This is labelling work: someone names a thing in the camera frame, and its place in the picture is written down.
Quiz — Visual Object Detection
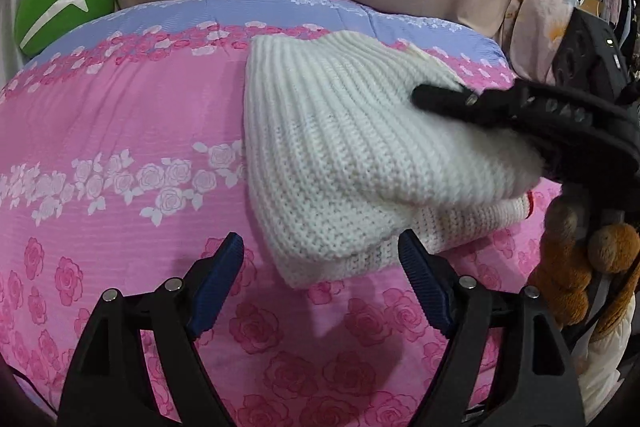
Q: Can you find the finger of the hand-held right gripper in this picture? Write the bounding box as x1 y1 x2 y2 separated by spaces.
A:
411 82 531 122

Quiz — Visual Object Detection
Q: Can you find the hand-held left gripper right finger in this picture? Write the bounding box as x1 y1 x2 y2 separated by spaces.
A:
398 229 586 427

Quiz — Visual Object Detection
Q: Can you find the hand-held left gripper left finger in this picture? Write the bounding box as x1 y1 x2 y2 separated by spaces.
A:
57 232 245 427

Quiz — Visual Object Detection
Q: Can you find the white red navy knitted sweater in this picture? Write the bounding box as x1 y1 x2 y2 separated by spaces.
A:
242 32 546 290

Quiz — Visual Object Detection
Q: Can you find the person's right hand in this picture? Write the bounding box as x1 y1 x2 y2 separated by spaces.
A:
527 192 640 328

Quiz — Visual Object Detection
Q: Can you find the floral white pillow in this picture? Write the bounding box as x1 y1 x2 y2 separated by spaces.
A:
500 0 576 82

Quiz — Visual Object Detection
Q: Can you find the pink floral bed sheet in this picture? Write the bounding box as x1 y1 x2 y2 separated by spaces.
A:
0 0 566 427

